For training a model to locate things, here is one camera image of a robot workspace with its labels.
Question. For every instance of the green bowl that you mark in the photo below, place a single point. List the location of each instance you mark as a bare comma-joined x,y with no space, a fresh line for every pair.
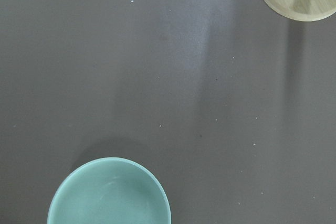
110,190

